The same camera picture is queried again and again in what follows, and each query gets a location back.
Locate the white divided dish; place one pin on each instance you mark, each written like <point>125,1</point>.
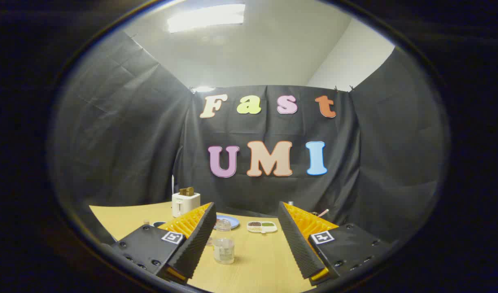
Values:
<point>262,227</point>

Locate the ceiling light panel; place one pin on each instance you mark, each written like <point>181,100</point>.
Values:
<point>206,17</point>

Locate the wooden table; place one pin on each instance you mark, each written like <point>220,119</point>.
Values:
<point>261,260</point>

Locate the clear glass juice bottle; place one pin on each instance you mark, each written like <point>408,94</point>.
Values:
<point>223,248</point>

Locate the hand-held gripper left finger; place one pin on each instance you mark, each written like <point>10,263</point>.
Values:
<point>196,244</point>

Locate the blue plate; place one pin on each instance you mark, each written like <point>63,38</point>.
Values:
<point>234,221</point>

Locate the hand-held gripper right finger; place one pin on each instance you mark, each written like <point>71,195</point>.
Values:
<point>300,248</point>

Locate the white toaster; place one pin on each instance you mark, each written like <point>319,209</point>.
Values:
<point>184,204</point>

